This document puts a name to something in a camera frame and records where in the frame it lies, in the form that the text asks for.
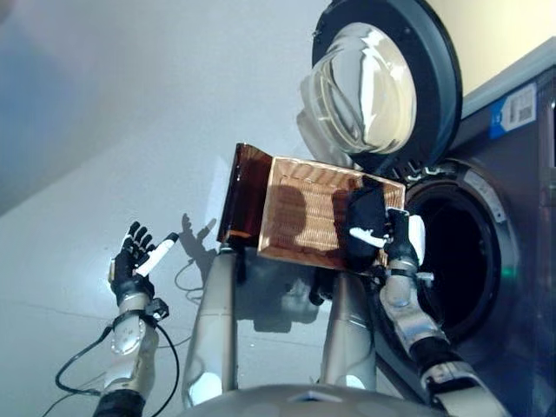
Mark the silver right robot leg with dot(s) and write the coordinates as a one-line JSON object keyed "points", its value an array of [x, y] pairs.
{"points": [[347, 334]]}

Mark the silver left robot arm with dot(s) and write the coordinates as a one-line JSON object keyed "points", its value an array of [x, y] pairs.
{"points": [[128, 343]]}

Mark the dark grey washing machine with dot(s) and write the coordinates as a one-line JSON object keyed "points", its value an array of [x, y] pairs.
{"points": [[530, 208]]}

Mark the round washing machine door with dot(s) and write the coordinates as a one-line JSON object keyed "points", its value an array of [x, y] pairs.
{"points": [[434, 56]]}

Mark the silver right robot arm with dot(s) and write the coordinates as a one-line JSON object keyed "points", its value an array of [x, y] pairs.
{"points": [[408, 313]]}

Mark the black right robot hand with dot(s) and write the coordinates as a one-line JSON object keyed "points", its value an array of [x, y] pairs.
{"points": [[399, 236]]}

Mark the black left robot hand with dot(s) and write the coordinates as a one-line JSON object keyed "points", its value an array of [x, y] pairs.
{"points": [[128, 273]]}

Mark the white counter cabinet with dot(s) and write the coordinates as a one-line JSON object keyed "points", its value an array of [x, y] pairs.
{"points": [[499, 35]]}

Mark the long black garment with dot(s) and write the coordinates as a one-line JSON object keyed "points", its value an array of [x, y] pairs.
{"points": [[367, 208]]}

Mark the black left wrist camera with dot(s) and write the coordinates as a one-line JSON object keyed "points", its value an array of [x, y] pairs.
{"points": [[157, 309]]}

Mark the light wicker laundry basket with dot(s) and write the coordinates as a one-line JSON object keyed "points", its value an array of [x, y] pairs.
{"points": [[313, 217]]}

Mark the dark brown glossy stool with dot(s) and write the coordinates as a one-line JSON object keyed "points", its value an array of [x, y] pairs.
{"points": [[241, 195]]}

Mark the grey robot torso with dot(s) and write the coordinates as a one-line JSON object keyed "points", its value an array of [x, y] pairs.
{"points": [[304, 406]]}

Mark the blue white sticker label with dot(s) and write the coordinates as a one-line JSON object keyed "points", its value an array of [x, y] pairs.
{"points": [[514, 110]]}

